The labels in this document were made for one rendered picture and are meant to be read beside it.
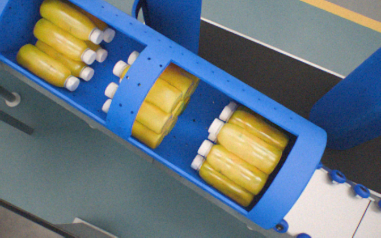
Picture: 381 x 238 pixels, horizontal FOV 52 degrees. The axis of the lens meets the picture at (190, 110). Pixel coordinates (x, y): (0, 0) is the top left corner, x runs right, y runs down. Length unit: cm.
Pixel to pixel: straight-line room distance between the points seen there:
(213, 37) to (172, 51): 120
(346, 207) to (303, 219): 13
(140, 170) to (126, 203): 18
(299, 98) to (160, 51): 127
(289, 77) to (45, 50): 131
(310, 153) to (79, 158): 149
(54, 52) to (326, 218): 91
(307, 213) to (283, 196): 32
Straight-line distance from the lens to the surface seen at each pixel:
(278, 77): 210
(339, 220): 123
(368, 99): 150
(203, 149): 98
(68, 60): 118
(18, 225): 106
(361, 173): 212
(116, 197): 211
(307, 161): 89
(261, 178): 97
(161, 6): 134
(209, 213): 208
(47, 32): 116
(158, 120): 98
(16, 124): 210
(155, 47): 94
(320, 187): 122
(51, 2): 115
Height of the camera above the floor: 208
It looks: 75 degrees down
